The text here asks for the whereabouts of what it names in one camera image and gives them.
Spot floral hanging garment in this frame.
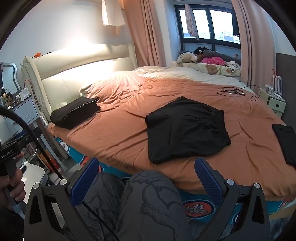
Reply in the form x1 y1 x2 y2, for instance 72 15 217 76
184 3 200 41

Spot pink cloth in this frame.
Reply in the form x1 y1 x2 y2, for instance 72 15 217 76
201 57 226 66

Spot black framed window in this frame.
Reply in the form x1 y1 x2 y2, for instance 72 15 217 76
173 0 242 52

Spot orange fleece blanket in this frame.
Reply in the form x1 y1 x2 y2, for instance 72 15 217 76
47 76 296 202

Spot person's left hand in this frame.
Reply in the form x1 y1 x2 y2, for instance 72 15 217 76
0 151 26 205

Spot pink curtain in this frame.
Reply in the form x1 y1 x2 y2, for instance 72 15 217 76
121 0 181 70
231 0 278 93

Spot white bedside table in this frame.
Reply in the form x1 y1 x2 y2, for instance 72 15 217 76
259 85 287 119

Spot white wire rack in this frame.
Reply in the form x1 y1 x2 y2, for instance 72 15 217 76
271 69 284 98

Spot folded black garment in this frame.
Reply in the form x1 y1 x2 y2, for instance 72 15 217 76
50 97 101 130

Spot black plush toy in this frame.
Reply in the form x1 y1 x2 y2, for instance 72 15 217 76
194 46 214 56

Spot cream padded bed headboard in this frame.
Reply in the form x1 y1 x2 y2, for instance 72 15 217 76
21 43 136 121

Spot white cable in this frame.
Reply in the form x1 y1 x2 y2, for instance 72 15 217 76
3 188 25 219

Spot silver framed mirror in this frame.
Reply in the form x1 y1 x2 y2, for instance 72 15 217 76
0 62 21 95

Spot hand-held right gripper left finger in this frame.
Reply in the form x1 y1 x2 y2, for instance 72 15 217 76
24 157 100 241

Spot teal patterned bedsheet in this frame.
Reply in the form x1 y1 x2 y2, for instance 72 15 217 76
54 136 292 223

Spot cream duvet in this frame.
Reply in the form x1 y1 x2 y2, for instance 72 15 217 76
80 66 256 93

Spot grey blue nightstand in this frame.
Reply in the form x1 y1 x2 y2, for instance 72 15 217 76
9 92 50 149

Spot thick black gripper cable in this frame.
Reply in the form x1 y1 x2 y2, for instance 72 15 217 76
0 106 121 241

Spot grey pillow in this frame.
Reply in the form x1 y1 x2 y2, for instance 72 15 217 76
203 49 242 61

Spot white stool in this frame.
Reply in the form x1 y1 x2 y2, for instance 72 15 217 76
22 162 48 186

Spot thin black cable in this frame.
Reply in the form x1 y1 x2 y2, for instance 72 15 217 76
217 84 262 101

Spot person's grey printed trousers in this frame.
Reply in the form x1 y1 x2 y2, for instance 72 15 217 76
76 170 193 241

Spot cream plush dog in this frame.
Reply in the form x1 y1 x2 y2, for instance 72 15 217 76
176 52 198 64

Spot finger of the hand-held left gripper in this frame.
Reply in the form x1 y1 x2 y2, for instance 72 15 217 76
16 127 43 149

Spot bear print bedding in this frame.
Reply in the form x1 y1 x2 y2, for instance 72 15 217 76
172 61 242 77

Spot white hanging garment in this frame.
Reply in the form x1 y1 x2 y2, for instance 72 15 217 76
101 0 127 32

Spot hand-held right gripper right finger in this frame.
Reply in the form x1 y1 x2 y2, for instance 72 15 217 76
194 157 271 241

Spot flat black garment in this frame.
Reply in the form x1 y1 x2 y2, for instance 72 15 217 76
271 124 296 168

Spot black pants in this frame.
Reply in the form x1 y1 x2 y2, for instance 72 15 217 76
145 96 232 165

